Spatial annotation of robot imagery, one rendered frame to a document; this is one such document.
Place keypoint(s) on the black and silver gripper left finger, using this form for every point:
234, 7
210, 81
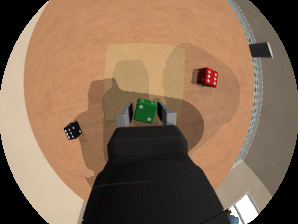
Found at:
125, 117

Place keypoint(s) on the red die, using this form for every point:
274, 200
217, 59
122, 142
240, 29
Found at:
207, 77

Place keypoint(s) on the green die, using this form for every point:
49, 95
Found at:
145, 111

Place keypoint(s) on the tan square mat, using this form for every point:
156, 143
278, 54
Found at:
140, 70

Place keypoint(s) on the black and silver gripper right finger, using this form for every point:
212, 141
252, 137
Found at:
165, 115

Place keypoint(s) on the black die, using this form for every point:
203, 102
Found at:
73, 130

